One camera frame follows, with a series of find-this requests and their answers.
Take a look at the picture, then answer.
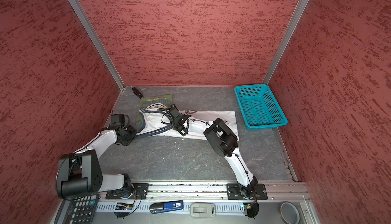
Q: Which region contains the small circuit board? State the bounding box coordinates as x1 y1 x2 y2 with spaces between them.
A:
243 203 253 210
114 202 134 213

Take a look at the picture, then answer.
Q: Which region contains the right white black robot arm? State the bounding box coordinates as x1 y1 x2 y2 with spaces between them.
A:
157 105 258 199

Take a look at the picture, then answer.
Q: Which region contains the left aluminium corner post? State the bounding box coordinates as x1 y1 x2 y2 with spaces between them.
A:
68 0 126 92

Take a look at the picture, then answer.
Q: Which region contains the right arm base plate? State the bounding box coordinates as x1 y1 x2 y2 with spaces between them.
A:
226 183 268 201

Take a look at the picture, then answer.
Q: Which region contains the right aluminium corner post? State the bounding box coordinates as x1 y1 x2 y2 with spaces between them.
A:
262 0 309 85

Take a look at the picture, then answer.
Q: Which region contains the white grey-trimmed tank top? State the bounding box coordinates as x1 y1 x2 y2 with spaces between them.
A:
135 108 239 140

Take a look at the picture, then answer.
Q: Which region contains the black calculator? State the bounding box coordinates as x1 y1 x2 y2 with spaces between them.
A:
54 194 100 224

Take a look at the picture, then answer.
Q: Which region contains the teal plastic basket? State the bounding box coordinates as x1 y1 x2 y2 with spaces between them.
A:
234 85 288 130

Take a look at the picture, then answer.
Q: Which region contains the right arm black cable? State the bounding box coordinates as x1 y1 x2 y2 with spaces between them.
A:
157 107 191 137

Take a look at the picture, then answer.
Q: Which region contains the grey tape roll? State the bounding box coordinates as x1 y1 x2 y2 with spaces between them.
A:
279 202 300 224

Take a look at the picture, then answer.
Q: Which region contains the blue black utility knife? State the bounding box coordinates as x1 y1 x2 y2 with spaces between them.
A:
149 200 184 214

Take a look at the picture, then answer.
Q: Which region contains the aluminium front rail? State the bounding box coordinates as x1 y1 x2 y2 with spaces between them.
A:
65 180 311 202

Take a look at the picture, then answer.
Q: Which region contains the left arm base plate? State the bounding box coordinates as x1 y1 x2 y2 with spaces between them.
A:
105 183 149 201

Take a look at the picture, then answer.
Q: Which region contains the left small circuit board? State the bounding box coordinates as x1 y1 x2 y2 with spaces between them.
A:
114 202 134 213

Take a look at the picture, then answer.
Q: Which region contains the small black stapler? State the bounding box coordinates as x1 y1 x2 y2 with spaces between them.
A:
132 87 144 99

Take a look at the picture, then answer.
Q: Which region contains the right small circuit board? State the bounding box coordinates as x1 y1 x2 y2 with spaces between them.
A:
243 203 253 210

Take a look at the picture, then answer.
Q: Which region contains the olive green tank top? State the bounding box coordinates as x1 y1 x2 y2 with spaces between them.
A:
136 94 174 133

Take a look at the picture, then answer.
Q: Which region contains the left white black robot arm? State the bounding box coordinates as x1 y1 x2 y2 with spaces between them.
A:
56 114 137 200

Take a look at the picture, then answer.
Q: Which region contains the aluminium corner post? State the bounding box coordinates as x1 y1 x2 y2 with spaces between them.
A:
68 0 126 92
262 0 309 85

